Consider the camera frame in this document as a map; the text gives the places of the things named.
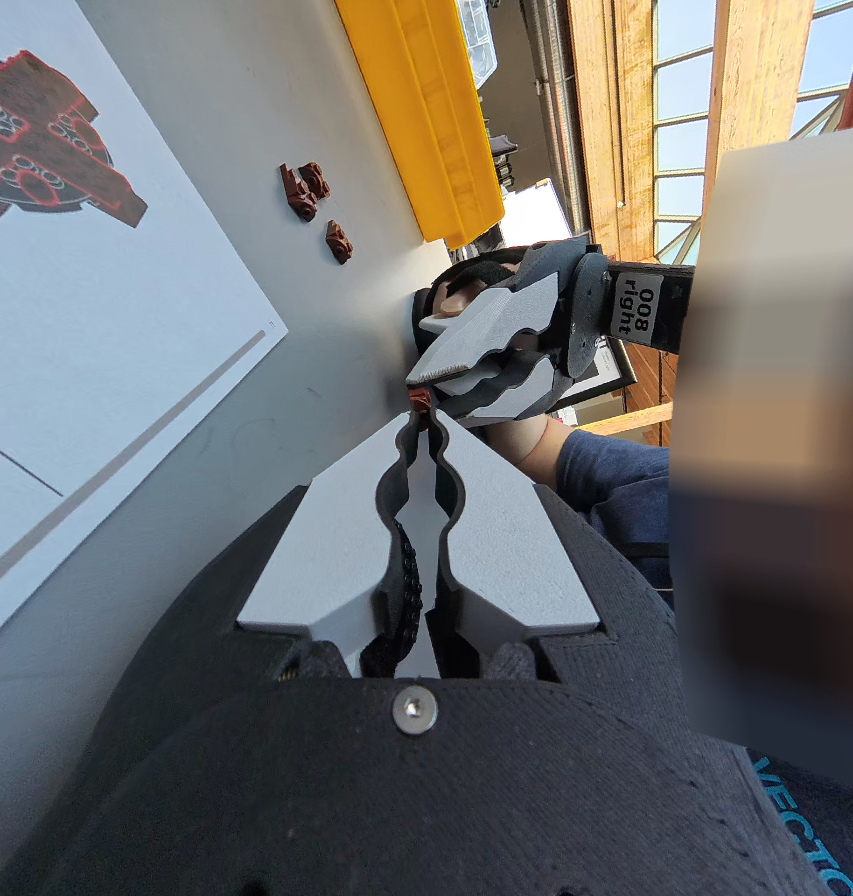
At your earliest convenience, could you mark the person's navy t-shirt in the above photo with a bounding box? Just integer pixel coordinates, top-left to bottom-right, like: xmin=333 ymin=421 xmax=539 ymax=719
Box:
xmin=556 ymin=428 xmax=853 ymax=896

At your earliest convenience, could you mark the yellow plastic bin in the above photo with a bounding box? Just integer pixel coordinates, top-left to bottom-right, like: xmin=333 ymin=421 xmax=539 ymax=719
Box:
xmin=334 ymin=0 xmax=506 ymax=251

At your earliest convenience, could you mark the grey desk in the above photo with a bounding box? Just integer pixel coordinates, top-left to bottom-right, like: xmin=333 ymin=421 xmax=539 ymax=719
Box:
xmin=0 ymin=0 xmax=469 ymax=869

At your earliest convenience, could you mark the person's right hand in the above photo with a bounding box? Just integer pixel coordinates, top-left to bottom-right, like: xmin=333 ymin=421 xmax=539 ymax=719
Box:
xmin=430 ymin=262 xmax=524 ymax=323

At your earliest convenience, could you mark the person's right forearm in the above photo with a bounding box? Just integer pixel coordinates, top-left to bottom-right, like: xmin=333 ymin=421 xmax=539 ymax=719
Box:
xmin=482 ymin=416 xmax=573 ymax=492

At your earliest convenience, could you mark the black picture frame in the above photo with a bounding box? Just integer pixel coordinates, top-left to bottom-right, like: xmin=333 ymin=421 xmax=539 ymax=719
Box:
xmin=552 ymin=336 xmax=639 ymax=413

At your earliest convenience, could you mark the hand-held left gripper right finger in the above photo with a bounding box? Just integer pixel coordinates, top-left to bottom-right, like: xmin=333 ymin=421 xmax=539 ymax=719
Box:
xmin=426 ymin=409 xmax=602 ymax=679

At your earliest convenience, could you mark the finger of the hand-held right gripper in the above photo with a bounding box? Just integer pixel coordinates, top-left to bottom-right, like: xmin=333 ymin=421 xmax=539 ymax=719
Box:
xmin=406 ymin=270 xmax=562 ymax=387
xmin=435 ymin=352 xmax=559 ymax=428

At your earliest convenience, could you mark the clear plastic box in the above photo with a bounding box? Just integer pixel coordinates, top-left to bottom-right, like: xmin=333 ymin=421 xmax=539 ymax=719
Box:
xmin=456 ymin=0 xmax=501 ymax=91

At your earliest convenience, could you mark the white instruction booklet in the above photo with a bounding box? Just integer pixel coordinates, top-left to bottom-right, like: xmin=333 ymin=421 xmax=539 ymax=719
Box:
xmin=0 ymin=0 xmax=289 ymax=652

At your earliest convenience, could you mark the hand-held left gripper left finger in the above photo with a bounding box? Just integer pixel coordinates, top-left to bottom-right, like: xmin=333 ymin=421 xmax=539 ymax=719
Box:
xmin=238 ymin=412 xmax=422 ymax=679

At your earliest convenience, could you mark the black round studded plate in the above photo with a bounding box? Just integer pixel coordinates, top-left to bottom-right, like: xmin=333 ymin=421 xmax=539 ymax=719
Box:
xmin=386 ymin=517 xmax=427 ymax=655

